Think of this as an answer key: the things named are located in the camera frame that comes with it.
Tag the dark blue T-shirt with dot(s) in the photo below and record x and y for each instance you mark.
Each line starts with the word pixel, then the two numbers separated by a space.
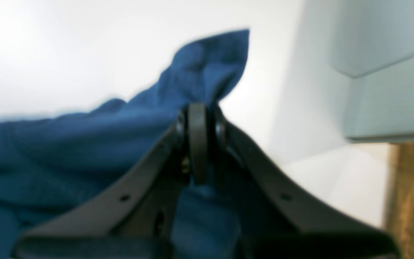
pixel 48 166

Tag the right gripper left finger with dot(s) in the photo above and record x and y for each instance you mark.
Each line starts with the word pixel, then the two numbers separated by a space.
pixel 133 218

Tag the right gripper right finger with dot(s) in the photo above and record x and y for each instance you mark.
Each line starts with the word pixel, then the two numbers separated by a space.
pixel 278 218

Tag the grey plastic bin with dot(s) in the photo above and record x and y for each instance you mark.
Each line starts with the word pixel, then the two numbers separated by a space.
pixel 374 46

